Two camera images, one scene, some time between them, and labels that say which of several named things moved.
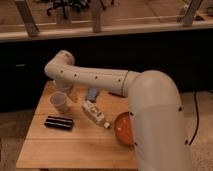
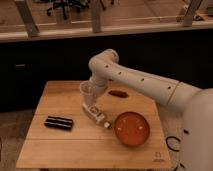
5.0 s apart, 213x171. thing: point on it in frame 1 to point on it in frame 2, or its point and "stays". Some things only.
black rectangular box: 59,123 stays
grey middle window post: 96,15 stays
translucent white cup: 59,100 to 87,93
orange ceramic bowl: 123,128 stays
